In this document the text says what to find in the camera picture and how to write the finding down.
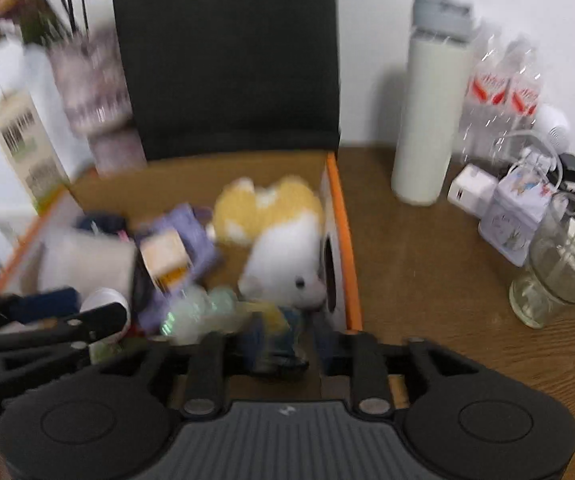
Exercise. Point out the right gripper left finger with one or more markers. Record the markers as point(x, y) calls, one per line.
point(204, 390)

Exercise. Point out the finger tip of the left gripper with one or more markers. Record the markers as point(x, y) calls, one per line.
point(41, 320)

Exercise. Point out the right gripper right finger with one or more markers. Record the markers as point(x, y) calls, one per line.
point(369, 390)

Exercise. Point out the blue patterned pouch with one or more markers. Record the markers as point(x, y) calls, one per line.
point(271, 337)

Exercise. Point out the yellow white plush toy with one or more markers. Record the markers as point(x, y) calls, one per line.
point(282, 225)

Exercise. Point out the white round cap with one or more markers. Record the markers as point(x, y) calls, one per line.
point(113, 302)

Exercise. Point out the small printed snack box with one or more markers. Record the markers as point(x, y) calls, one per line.
point(166, 259)

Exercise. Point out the navy blue pouch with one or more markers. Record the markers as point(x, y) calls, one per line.
point(103, 223)

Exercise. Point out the white green milk carton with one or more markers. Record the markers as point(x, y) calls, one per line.
point(29, 151)

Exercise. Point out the white power adapter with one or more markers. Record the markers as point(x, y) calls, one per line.
point(472, 190)

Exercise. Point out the white printed tin box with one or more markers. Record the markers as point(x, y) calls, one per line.
point(514, 213)

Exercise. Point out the clear glass cup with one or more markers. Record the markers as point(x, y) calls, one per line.
point(546, 286)

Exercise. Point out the plastic water bottle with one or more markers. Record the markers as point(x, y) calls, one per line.
point(483, 117)
point(522, 60)

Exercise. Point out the pink ribbed vase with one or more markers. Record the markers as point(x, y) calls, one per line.
point(89, 75)

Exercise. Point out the white round speaker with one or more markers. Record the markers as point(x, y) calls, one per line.
point(553, 125)

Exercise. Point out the black paper bag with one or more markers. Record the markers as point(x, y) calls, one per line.
point(222, 76)

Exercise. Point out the white thermos bottle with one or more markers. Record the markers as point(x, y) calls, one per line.
point(440, 58)

